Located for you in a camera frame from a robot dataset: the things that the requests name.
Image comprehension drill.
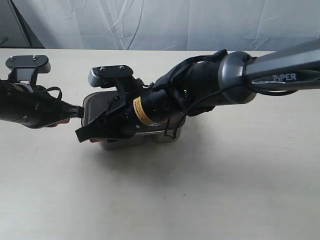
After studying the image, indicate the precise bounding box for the stainless steel lunch box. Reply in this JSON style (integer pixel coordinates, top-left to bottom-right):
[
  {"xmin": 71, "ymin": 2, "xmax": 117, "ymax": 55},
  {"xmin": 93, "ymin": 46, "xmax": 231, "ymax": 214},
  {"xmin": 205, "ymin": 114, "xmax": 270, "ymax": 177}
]
[{"xmin": 81, "ymin": 90, "xmax": 185, "ymax": 150}]

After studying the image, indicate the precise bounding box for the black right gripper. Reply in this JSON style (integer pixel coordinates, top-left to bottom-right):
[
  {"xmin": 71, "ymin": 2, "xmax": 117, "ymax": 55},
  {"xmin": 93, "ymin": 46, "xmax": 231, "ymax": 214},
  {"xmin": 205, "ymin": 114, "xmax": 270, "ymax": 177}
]
[{"xmin": 75, "ymin": 89, "xmax": 180, "ymax": 144}]

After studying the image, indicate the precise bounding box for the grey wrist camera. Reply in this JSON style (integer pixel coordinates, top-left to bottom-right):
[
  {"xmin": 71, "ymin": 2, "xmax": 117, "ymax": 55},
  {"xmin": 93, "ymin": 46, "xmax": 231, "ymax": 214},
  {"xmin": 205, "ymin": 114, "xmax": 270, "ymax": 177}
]
[
  {"xmin": 88, "ymin": 65, "xmax": 142, "ymax": 98},
  {"xmin": 5, "ymin": 55, "xmax": 51, "ymax": 88}
]

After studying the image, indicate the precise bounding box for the grey backdrop curtain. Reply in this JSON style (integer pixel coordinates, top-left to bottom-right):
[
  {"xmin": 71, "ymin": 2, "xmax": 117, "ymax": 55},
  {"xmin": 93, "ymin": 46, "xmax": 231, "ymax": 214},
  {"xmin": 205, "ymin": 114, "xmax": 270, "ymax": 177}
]
[{"xmin": 0, "ymin": 0, "xmax": 320, "ymax": 51}]

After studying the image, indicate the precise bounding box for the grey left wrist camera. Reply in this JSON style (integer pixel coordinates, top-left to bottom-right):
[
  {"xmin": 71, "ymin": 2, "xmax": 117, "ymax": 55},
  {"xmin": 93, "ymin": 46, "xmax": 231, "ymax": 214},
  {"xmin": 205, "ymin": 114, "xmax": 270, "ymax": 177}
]
[{"xmin": 5, "ymin": 55, "xmax": 51, "ymax": 88}]

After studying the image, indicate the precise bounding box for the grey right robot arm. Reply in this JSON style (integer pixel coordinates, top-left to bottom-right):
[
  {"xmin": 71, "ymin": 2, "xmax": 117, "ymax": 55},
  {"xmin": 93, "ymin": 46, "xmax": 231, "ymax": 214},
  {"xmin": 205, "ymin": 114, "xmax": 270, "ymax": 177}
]
[{"xmin": 76, "ymin": 40, "xmax": 320, "ymax": 142}]

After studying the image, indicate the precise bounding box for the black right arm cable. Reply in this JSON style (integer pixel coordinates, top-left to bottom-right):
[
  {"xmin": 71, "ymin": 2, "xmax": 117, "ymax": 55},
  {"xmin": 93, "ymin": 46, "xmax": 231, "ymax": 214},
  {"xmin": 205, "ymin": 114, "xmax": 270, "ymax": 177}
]
[{"xmin": 142, "ymin": 49, "xmax": 320, "ymax": 140}]

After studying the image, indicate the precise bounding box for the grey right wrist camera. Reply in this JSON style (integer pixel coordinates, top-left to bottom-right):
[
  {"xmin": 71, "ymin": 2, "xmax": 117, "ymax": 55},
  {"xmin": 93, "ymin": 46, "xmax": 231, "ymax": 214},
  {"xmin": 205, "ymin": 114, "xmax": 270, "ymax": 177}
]
[{"xmin": 88, "ymin": 65, "xmax": 142, "ymax": 98}]

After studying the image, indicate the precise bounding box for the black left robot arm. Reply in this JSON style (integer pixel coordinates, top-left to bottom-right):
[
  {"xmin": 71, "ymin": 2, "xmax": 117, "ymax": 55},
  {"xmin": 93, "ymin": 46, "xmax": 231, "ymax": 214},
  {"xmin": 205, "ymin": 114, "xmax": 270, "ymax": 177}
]
[{"xmin": 0, "ymin": 80, "xmax": 84, "ymax": 129}]

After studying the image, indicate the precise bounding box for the dark transparent box lid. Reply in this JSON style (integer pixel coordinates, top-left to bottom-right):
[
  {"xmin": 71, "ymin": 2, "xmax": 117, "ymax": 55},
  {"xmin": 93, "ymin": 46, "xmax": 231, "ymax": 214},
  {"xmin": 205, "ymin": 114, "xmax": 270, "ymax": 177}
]
[{"xmin": 81, "ymin": 91, "xmax": 180, "ymax": 140}]

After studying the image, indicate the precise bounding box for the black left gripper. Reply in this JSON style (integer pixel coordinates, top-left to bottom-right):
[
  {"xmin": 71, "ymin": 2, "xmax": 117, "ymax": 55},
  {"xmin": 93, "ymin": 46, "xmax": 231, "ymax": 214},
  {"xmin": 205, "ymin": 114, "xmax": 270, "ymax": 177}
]
[{"xmin": 0, "ymin": 82, "xmax": 84, "ymax": 129}]

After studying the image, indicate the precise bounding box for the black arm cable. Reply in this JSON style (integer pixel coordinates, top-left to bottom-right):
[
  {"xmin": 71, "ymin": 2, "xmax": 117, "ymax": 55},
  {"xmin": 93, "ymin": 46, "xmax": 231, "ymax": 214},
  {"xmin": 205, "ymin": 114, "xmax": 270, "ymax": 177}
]
[
  {"xmin": 37, "ymin": 86, "xmax": 63, "ymax": 103},
  {"xmin": 142, "ymin": 49, "xmax": 320, "ymax": 140}
]

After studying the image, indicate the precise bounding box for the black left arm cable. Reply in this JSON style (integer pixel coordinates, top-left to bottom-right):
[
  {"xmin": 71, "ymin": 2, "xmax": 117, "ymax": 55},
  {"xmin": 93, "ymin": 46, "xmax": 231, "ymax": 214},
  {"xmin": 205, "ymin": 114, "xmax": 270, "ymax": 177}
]
[{"xmin": 37, "ymin": 86, "xmax": 63, "ymax": 103}]

